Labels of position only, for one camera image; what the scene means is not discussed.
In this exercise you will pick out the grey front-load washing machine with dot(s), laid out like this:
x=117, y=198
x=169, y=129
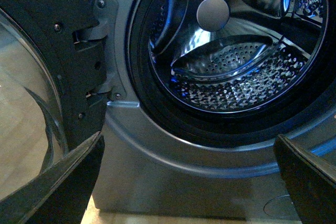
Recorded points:
x=199, y=90

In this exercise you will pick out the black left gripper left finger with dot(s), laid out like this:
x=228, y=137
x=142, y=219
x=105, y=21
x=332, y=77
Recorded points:
x=61, y=193

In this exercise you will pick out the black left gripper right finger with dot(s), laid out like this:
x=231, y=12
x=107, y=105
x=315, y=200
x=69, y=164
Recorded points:
x=309, y=180

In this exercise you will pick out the black washing machine door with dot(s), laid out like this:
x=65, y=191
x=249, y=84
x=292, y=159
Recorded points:
x=52, y=62

